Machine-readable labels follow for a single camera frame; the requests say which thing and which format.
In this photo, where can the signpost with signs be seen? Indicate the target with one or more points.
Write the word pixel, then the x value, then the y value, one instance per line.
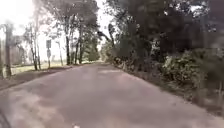
pixel 48 50

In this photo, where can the robot's own part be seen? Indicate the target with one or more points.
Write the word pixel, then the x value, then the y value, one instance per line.
pixel 76 126

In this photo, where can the dirt verge strip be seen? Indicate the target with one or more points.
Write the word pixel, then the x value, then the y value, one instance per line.
pixel 23 77

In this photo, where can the grey asphalt road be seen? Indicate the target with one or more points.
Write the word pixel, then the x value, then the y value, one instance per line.
pixel 100 96

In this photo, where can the dense trees and bushes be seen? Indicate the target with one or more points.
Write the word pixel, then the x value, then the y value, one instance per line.
pixel 166 43

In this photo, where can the row of trees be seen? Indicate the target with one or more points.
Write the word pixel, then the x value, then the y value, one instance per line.
pixel 71 40

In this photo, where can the grass field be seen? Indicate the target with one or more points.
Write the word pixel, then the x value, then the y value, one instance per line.
pixel 26 68

